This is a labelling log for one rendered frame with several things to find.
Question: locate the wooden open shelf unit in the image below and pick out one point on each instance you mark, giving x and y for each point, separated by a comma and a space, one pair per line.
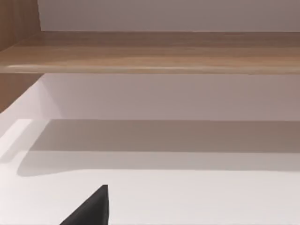
140, 54

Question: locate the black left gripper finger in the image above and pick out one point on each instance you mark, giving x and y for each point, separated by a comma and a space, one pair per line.
95, 208

